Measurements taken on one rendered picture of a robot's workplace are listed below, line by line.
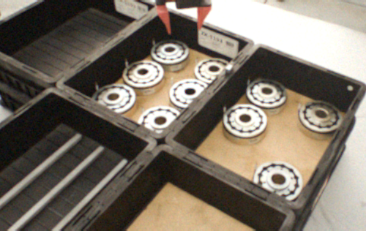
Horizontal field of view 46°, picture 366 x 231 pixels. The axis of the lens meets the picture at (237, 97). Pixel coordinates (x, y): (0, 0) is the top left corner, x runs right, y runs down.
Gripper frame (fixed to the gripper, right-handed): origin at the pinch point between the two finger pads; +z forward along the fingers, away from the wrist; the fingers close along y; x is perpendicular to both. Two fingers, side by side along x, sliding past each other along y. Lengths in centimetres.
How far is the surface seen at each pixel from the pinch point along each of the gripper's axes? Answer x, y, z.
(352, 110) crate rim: -18.6, 33.2, 13.7
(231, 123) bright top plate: -10.7, 8.3, 20.4
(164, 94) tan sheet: 5.1, -5.3, 23.6
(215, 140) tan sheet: -12.6, 4.1, 23.4
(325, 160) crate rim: -30.0, 22.0, 13.4
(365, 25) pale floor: 131, 138, 110
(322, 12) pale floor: 152, 116, 110
